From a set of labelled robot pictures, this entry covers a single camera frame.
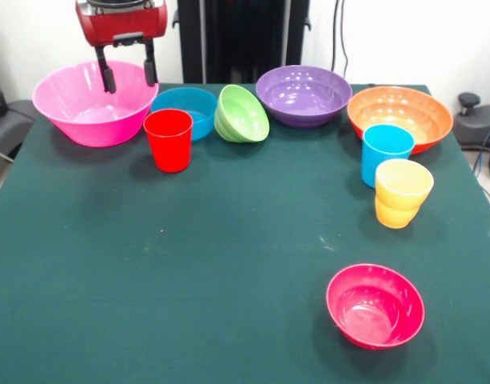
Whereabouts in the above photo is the black pedestal foot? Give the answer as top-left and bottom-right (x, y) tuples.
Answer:
(453, 91), (490, 150)
(0, 99), (38, 161)

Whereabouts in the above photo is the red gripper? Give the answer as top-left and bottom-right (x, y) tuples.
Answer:
(74, 0), (169, 94)

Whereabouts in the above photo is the blue cable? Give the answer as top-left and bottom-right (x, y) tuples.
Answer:
(472, 111), (490, 177)

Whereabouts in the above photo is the green bowl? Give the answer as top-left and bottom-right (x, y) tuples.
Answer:
(213, 83), (271, 144)

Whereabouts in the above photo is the red cup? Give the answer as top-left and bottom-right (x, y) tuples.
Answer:
(142, 108), (194, 174)

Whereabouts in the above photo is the purple bowl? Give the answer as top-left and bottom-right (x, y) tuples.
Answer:
(255, 65), (353, 129)

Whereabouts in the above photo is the blue cup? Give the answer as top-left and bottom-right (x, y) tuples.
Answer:
(361, 123), (416, 189)

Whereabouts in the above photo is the small crimson bowl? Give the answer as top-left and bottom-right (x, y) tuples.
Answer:
(325, 262), (426, 351)

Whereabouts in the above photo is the black hanging cable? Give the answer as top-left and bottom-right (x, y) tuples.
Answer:
(331, 0), (352, 79)

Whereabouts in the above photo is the large pink bowl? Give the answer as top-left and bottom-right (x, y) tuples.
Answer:
(31, 59), (161, 149)

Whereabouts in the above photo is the blue bowl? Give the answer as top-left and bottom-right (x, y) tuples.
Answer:
(149, 86), (220, 142)

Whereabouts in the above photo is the dark green tablecloth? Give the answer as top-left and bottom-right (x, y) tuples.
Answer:
(0, 82), (490, 384)

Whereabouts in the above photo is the yellow cup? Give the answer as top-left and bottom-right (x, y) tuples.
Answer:
(374, 158), (435, 230)

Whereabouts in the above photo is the red-orange bowl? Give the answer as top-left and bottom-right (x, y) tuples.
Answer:
(346, 86), (455, 156)

